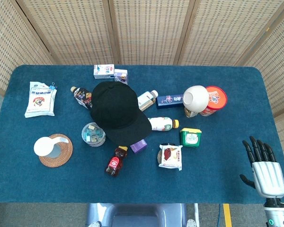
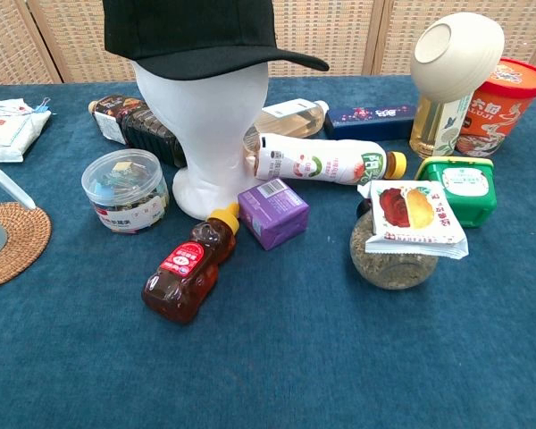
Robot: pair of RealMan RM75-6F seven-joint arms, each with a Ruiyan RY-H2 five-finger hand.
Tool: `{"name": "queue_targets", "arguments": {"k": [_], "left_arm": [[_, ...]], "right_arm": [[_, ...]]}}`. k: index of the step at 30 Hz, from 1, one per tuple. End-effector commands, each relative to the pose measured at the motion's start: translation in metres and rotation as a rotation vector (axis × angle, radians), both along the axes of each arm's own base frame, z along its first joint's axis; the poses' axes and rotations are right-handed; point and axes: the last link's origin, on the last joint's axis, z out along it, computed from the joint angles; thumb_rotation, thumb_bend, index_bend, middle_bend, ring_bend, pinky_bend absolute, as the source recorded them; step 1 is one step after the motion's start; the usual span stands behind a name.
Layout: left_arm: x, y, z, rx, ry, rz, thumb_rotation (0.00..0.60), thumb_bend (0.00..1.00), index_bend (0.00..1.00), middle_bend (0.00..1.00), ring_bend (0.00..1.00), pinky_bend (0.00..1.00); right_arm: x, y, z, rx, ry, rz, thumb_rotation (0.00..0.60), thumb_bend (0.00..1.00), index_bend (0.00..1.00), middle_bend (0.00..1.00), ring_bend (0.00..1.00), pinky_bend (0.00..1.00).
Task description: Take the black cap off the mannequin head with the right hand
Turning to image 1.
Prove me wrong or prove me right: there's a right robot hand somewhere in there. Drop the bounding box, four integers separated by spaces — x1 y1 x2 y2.
239 136 284 199

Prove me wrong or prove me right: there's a black baseball cap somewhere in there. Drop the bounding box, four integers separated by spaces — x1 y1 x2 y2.
89 81 153 147

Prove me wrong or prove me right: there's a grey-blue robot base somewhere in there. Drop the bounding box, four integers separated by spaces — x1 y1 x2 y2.
86 202 201 227

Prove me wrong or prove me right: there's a beige ceramic bowl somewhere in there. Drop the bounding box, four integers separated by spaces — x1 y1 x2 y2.
182 85 210 112

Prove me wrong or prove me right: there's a white spouted plastic jug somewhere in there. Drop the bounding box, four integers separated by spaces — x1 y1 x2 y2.
33 136 69 157

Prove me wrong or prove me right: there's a white sugar bag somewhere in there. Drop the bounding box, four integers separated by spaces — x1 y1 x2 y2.
24 81 58 118

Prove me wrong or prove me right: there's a round woven rattan coaster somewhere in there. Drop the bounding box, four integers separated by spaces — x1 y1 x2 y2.
38 133 73 168

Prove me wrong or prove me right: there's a green lidded plastic box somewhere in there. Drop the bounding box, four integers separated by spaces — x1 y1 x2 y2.
179 128 202 148

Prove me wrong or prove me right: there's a red instant noodle tub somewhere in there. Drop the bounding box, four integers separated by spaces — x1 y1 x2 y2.
198 86 228 117

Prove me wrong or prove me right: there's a white date snack packet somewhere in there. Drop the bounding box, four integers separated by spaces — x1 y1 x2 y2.
159 144 183 171

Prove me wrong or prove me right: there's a clear tub of binder clips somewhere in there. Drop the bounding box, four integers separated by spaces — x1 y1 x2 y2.
81 122 107 148

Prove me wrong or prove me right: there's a dark coffee drink bottle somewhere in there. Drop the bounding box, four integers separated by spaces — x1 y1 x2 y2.
70 86 93 110

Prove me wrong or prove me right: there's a white yogurt bottle yellow cap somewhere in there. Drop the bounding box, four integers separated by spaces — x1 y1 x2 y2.
148 116 180 132

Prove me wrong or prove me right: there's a bear-shaped honey bottle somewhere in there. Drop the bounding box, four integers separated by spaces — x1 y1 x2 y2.
105 146 128 177

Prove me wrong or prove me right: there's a dark blue long box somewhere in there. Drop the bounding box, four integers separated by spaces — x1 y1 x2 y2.
156 94 185 110

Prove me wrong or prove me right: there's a blue felt tablecloth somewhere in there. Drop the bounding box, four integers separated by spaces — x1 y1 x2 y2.
0 65 284 204

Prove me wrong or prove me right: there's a purple small box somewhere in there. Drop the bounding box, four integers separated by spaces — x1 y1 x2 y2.
129 139 148 154

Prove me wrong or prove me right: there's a white and blue carton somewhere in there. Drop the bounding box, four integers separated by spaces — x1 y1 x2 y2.
93 64 115 80

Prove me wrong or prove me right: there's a clear bottle white cap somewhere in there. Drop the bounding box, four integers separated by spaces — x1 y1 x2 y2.
137 89 159 112

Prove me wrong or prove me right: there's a purple and white carton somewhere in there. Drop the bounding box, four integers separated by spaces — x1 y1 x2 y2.
113 69 129 85

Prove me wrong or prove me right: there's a woven folding screen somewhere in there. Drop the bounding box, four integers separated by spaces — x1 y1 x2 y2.
0 0 284 118

